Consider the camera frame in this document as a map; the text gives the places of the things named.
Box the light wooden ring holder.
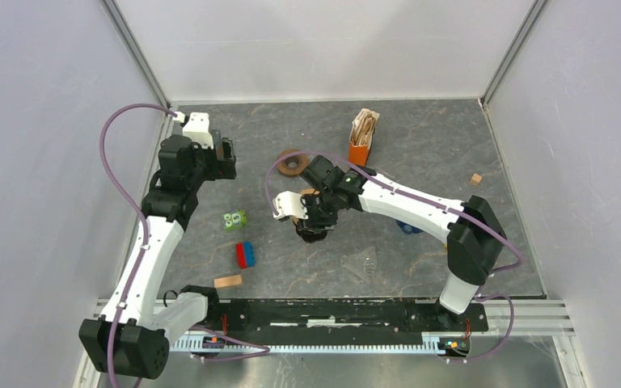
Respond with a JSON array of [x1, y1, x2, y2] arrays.
[[292, 188, 319, 226]]

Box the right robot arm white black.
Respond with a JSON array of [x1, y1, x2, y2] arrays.
[[273, 155, 509, 330]]

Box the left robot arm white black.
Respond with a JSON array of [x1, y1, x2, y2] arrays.
[[78, 135, 236, 379]]

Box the clear glass dripper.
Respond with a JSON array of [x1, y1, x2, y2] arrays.
[[341, 247, 378, 282]]

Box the blue ribbed cone dripper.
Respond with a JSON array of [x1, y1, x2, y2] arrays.
[[395, 220, 423, 235]]

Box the green owl toy block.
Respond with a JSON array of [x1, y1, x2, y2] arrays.
[[222, 210, 247, 230]]

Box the red blue lego brick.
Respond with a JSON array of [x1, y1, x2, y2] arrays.
[[236, 242, 256, 269]]

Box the brown paper filters stack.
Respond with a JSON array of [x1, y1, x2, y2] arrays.
[[349, 108, 380, 146]]

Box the long wooden block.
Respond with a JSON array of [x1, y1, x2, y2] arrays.
[[213, 274, 243, 289]]

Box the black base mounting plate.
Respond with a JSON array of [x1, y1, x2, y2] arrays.
[[200, 297, 489, 346]]

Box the small wooden cube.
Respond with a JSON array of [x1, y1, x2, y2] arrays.
[[470, 173, 483, 187]]

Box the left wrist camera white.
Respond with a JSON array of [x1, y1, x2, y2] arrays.
[[182, 112, 214, 149]]

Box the dark wooden ring holder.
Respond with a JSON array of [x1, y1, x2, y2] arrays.
[[277, 149, 309, 177]]

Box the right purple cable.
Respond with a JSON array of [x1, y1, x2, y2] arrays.
[[264, 151, 526, 365]]

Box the purple cable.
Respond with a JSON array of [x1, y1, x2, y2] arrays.
[[99, 103, 272, 388], [264, 151, 526, 365]]

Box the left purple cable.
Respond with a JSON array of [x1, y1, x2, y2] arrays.
[[99, 103, 272, 388]]

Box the aluminium frame rail front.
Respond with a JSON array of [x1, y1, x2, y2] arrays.
[[72, 297, 593, 388]]

